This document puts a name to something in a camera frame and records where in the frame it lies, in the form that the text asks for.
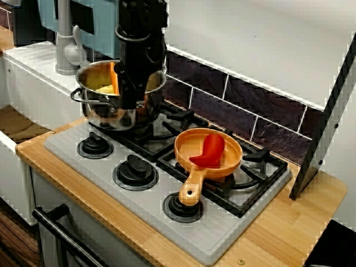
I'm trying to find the black burner grate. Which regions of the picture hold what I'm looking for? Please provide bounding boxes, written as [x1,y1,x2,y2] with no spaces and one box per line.
[88,101,212,164]
[155,130,289,219]

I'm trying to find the yellow toy corn cob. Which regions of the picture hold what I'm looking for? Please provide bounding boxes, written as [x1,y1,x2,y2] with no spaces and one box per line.
[94,85,119,95]

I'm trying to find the orange toy frying pan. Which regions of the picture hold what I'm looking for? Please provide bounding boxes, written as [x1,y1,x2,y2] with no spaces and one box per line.
[174,127,244,207]

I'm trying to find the black oven door handle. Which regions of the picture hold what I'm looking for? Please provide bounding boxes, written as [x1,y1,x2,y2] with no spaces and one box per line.
[32,203,109,267]

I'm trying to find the dark tile backsplash panel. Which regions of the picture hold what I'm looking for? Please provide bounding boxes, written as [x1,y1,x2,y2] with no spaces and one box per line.
[164,44,326,167]

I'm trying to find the grey toy faucet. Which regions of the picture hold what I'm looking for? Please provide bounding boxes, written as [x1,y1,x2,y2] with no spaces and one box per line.
[55,0,86,76]

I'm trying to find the stainless steel pot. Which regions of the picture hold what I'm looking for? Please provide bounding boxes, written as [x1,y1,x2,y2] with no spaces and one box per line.
[70,60,167,131]

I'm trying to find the white toy sink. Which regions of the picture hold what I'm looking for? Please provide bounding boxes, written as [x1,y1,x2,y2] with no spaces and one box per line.
[0,41,108,226]

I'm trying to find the black stove knob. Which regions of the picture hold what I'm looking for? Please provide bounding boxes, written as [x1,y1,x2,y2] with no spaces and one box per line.
[162,191,204,224]
[76,132,114,160]
[112,155,160,192]

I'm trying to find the white oven door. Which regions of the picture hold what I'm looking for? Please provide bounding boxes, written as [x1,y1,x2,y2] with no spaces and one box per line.
[30,169,148,267]

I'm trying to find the orange toy carrot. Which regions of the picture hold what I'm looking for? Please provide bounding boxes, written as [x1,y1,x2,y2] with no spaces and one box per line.
[109,61,121,96]

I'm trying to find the teal box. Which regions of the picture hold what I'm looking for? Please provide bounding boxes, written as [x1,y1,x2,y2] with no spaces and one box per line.
[37,0,122,59]

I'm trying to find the black box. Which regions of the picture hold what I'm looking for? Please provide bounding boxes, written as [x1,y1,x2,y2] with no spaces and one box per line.
[303,219,356,267]

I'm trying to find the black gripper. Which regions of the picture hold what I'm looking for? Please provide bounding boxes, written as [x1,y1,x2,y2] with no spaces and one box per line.
[118,35,166,110]

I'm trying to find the red toy chili pepper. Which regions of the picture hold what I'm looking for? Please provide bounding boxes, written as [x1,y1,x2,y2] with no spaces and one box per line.
[188,134,225,167]

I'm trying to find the dark grey side panel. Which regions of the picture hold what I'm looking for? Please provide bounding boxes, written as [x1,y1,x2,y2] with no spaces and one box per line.
[289,36,356,201]

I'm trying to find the grey stove top plate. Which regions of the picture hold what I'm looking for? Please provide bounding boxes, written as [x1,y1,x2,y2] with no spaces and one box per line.
[43,111,293,266]

